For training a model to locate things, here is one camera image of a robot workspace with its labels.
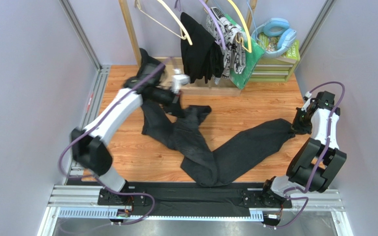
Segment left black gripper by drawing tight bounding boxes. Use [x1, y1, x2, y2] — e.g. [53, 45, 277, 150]
[148, 86, 186, 118]

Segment black denim trousers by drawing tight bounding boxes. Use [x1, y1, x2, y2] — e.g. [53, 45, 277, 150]
[141, 99, 296, 187]

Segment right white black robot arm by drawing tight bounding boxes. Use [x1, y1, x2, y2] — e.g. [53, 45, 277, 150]
[259, 91, 347, 206]

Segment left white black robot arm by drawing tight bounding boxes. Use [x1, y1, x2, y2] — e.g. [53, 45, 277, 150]
[68, 48, 190, 192]

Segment cream plastic hanger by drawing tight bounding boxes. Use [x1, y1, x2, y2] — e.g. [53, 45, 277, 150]
[134, 0, 193, 46]

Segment yellow plastic hanger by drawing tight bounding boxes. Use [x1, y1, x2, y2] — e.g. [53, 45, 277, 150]
[227, 0, 252, 53]

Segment purple plastic hanger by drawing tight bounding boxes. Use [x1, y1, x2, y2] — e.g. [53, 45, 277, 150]
[174, 0, 227, 51]

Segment wooden clothes rack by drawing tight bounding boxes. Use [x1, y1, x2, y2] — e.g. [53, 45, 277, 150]
[118, 0, 258, 96]

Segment black hanging garment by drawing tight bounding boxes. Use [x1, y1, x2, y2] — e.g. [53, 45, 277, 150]
[180, 12, 224, 84]

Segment green wooden drawer box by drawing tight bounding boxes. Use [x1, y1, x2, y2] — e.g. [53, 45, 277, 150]
[249, 58, 300, 83]

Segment green book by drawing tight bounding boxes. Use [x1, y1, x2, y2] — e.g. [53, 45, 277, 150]
[258, 32, 300, 63]

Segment black white patterned garment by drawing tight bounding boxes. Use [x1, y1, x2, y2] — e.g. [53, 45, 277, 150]
[205, 7, 243, 85]

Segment green tote bag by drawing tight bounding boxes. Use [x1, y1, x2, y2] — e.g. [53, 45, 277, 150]
[223, 13, 266, 90]

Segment light blue headphones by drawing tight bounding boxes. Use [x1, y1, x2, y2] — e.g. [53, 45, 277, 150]
[251, 18, 297, 58]

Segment black cloth strip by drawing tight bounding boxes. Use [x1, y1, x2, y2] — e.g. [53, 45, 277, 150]
[120, 182, 263, 217]

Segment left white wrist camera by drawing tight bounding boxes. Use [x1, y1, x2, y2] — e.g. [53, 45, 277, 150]
[171, 68, 190, 94]

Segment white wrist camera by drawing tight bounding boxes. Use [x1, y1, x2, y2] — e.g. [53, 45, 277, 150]
[171, 68, 190, 94]
[303, 91, 312, 102]

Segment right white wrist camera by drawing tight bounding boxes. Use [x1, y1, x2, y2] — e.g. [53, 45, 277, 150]
[303, 91, 312, 102]

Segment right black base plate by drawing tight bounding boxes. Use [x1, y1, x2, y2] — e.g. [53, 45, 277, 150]
[241, 190, 292, 209]

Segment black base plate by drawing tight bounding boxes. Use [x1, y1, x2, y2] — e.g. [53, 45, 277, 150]
[97, 189, 147, 207]
[241, 190, 292, 209]

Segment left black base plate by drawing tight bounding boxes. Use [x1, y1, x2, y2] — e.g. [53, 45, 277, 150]
[97, 189, 147, 207]

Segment aluminium frame rail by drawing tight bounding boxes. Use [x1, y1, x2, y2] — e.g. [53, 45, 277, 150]
[47, 185, 345, 212]

